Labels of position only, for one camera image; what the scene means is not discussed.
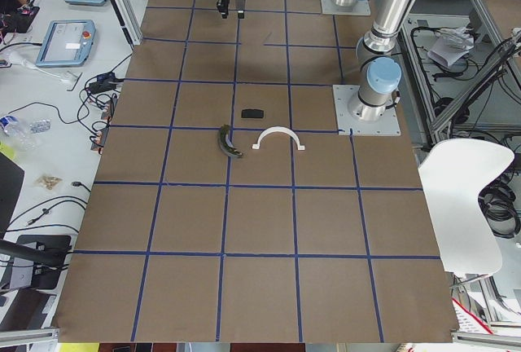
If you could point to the black brake pad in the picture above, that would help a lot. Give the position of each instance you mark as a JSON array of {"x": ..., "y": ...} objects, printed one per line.
[{"x": 252, "y": 114}]

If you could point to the green curved brake shoe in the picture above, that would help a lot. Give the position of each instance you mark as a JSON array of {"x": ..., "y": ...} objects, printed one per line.
[{"x": 225, "y": 143}]

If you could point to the near blue teach pendant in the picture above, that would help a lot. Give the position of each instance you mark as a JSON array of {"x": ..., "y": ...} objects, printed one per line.
[{"x": 67, "y": 44}]

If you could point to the brown paper table cover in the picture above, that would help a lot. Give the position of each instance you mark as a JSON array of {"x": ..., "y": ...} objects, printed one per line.
[{"x": 180, "y": 242}]

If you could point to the clear plastic water bottle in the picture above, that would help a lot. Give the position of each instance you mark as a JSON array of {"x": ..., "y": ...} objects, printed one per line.
[{"x": 17, "y": 132}]

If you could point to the black laptop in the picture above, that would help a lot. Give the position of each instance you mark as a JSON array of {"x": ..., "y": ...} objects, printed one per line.
[{"x": 11, "y": 181}]

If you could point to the white plastic chair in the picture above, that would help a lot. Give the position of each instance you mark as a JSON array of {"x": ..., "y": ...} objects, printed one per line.
[{"x": 452, "y": 175}]

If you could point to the aluminium frame post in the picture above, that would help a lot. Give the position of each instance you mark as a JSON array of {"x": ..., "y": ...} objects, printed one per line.
[{"x": 127, "y": 21}]

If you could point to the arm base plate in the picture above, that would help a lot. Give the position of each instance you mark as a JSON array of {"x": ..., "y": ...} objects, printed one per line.
[
  {"x": 345, "y": 7},
  {"x": 354, "y": 118}
]

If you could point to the white curved plastic bracket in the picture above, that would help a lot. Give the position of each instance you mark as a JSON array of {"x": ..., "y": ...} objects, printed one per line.
[{"x": 278, "y": 131}]

